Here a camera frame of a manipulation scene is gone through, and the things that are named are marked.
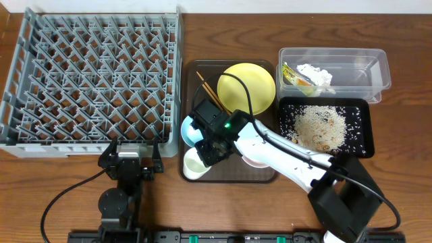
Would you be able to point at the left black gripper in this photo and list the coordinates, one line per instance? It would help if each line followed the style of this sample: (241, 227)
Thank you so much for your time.
(128, 167)

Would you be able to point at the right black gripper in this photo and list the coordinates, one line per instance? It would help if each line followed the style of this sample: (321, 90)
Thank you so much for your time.
(207, 163)

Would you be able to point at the white cup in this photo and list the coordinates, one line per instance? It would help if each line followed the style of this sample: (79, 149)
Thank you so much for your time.
(193, 167)

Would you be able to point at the green snack bar wrapper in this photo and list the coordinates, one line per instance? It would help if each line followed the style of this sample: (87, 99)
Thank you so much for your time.
(301, 82)

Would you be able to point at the rice food waste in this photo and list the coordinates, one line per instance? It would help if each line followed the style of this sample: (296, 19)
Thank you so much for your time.
(325, 129)

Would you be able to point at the white tissue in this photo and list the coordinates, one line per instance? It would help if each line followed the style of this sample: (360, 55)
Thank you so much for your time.
(318, 77)

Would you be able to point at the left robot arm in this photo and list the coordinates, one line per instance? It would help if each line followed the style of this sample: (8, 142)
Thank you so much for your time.
(120, 206)

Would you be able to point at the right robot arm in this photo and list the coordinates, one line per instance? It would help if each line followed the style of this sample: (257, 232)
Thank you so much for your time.
(341, 192)

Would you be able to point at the grey dishwasher rack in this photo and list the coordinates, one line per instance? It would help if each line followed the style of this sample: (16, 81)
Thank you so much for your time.
(78, 81)

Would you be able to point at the black waste tray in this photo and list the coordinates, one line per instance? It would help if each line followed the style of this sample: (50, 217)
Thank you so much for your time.
(344, 102)

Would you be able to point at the light blue bowl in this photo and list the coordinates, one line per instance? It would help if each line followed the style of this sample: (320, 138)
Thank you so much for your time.
(190, 135)

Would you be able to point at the wooden chopstick lower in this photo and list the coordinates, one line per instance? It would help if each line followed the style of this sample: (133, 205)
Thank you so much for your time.
(213, 96)

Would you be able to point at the wooden chopstick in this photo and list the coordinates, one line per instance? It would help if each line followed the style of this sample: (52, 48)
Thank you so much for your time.
(224, 108)
(213, 96)

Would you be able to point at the dark brown serving tray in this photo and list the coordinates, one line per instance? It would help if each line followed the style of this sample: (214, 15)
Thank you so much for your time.
(234, 169)

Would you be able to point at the wooden chopstick upper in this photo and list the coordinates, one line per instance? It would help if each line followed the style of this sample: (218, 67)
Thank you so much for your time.
(224, 108)

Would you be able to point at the yellow plate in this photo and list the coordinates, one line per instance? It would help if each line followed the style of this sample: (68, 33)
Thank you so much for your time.
(259, 82)

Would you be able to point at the clear plastic bin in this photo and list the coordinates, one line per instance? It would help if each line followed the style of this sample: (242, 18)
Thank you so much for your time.
(356, 72)

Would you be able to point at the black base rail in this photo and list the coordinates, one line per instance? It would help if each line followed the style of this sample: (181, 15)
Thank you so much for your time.
(202, 237)

